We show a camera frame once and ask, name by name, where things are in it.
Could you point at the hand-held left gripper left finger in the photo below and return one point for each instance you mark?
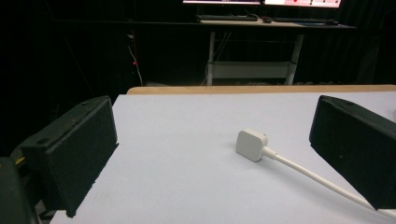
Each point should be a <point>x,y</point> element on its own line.
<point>74,146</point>

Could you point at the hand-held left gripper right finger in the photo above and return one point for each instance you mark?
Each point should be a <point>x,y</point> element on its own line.
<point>358,146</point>

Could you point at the white-legged desk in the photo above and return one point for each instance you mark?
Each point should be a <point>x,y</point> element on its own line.
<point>252,62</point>

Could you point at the black keyboard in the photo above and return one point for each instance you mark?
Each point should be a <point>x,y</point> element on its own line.
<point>226,17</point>
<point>299,19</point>

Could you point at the computer monitor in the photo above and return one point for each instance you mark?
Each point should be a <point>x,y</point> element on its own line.
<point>221,2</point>
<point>303,3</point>

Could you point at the black computer mouse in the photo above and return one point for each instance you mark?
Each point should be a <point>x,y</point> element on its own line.
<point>266,20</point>

